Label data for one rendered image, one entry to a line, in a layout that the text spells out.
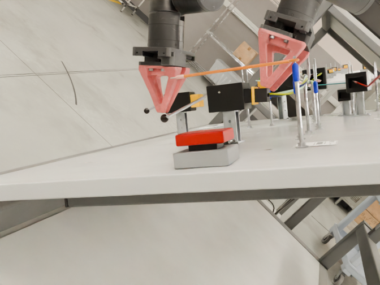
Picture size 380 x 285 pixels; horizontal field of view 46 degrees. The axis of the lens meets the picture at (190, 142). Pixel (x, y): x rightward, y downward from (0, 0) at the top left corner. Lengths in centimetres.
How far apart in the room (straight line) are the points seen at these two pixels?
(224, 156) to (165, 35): 32
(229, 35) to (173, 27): 753
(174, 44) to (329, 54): 752
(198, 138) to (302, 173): 11
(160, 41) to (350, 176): 41
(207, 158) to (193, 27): 794
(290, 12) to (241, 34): 755
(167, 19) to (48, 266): 40
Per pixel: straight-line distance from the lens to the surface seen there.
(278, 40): 66
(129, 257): 80
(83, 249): 73
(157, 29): 71
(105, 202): 61
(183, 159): 44
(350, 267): 455
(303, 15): 68
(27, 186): 49
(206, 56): 829
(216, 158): 43
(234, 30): 823
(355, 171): 39
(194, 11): 68
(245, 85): 68
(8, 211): 61
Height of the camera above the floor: 121
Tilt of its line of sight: 16 degrees down
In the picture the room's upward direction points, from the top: 43 degrees clockwise
